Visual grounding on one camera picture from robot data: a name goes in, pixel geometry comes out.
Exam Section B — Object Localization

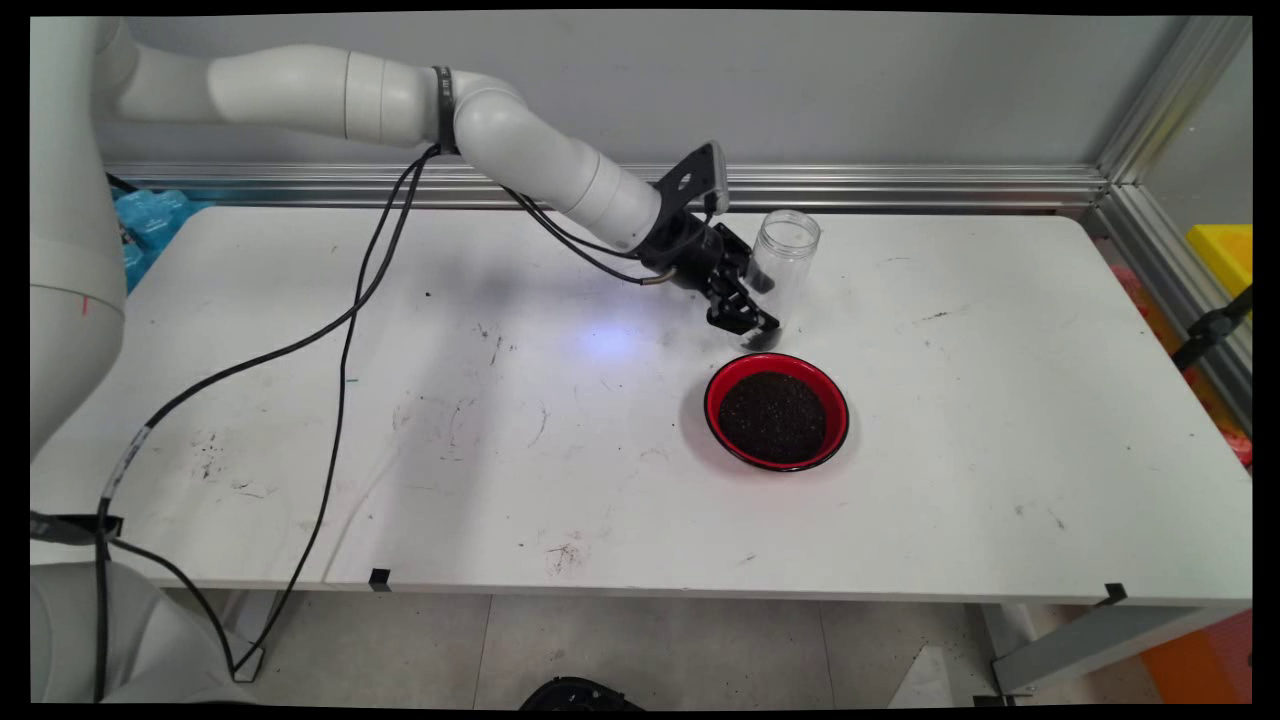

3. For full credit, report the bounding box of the plain black cable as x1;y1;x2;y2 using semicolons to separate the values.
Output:
228;145;661;686

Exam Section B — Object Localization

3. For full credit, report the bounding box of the black round floor object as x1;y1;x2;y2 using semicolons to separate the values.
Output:
518;676;646;711

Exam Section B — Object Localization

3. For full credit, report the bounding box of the aluminium frame post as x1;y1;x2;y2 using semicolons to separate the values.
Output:
1095;15;1253;186

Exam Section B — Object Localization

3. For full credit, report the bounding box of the short aluminium frame rail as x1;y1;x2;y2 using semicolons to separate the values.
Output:
1085;185;1253;431

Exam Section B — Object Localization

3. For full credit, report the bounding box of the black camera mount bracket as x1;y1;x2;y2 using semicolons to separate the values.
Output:
655;142;716;216

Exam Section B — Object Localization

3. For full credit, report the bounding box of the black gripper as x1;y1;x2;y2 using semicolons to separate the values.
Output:
637;210;783;337

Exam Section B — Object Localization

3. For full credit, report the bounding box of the yellow box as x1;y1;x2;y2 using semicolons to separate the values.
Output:
1185;224;1253;298

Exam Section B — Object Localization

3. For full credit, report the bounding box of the orange floor mat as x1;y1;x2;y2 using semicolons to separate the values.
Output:
1140;608;1253;703

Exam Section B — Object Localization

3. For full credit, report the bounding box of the blue water bottle pack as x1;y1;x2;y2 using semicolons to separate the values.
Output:
105;188;216;296

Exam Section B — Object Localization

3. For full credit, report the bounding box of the long aluminium frame rail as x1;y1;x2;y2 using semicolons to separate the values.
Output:
105;163;1111;213

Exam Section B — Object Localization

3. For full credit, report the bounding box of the red bowl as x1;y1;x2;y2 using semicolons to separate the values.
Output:
703;352;851;473

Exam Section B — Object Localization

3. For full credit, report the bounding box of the black seeds heap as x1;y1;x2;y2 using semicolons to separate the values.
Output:
717;372;829;466

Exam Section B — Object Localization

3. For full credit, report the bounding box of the black cable with white label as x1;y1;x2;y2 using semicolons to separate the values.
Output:
92;145;696;706

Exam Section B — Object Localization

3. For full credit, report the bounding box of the clear plastic jar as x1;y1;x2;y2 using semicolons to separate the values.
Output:
745;208;823;351

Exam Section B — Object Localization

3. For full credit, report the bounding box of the black velcro strap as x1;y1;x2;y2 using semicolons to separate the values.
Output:
430;65;461;156
30;510;123;546

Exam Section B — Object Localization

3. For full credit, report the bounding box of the grey metal table leg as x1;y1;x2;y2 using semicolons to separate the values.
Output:
222;590;279;684
990;600;1253;698

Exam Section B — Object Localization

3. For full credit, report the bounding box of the black stand pole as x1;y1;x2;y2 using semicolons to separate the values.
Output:
1170;285;1253;373

